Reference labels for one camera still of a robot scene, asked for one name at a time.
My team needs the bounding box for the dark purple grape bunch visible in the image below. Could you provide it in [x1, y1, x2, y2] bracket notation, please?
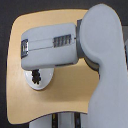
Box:
[32, 69, 41, 84]

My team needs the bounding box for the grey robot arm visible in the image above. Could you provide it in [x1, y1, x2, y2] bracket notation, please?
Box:
[21, 4, 128, 128]

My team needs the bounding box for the white round plate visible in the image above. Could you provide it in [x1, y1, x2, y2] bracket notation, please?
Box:
[24, 68, 54, 90]

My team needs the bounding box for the white table base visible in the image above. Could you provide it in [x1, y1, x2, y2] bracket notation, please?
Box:
[29, 112, 88, 128]

